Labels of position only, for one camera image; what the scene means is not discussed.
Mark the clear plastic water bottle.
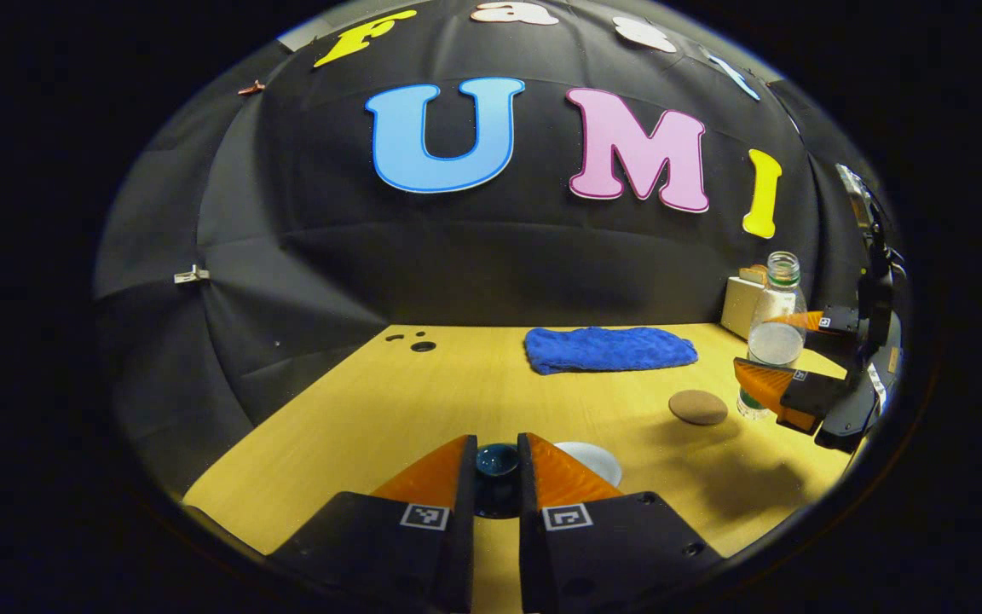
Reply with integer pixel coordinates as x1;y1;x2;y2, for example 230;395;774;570
736;250;808;421

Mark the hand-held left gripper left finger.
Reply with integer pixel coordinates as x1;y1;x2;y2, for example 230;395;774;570
266;433;479;614

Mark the round brown coaster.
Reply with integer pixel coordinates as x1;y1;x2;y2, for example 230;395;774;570
667;389;730;427

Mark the white teacup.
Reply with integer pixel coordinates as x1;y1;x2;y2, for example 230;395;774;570
552;440;625;489

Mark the white toaster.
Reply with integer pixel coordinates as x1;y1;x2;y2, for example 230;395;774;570
720;271;769;340

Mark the dark teal teacup lid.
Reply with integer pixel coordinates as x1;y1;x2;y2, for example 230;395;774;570
474;442;522;519

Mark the blue towel cloth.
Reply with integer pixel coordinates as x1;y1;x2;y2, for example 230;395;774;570
524;326;700;376

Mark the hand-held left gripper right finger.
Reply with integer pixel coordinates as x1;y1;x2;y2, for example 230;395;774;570
517;432;725;614

